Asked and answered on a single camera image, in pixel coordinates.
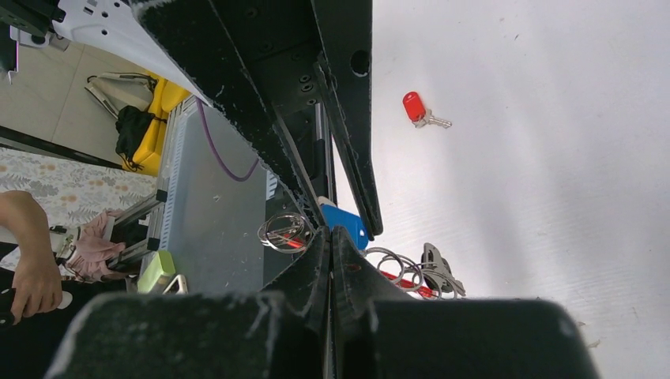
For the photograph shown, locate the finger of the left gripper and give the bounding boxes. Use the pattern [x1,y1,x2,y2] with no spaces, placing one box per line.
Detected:
[130,1,326,228]
[311,1,383,236]

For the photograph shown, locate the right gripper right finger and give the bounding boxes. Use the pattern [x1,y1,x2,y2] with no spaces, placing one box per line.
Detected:
[332,227,414,378]

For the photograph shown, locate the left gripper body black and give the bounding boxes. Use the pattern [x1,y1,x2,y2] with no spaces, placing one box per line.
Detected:
[209,0,336,205]

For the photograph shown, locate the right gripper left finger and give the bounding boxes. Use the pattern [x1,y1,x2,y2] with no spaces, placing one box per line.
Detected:
[263,227,330,378]

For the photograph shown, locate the blue key tag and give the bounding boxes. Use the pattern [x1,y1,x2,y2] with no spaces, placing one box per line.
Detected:
[321,204,369,250]

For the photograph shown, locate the key organizer with red handle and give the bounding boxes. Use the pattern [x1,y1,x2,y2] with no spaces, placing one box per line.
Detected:
[257,212,466,300]

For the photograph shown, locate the key with red tag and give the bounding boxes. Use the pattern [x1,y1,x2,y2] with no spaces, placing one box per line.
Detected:
[402,91,452,129]

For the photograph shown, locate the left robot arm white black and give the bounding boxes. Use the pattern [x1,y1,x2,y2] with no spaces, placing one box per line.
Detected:
[1,1,383,237]

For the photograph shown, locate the person's hand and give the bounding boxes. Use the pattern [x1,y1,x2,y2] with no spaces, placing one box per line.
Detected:
[11,256,62,325]

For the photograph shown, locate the yellow bin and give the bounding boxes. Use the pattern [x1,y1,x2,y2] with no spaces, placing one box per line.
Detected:
[122,71,191,176]

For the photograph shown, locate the green box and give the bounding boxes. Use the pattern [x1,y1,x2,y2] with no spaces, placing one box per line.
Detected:
[137,250,176,294]

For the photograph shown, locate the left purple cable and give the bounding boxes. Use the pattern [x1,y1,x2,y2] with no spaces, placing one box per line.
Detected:
[194,98,262,183]

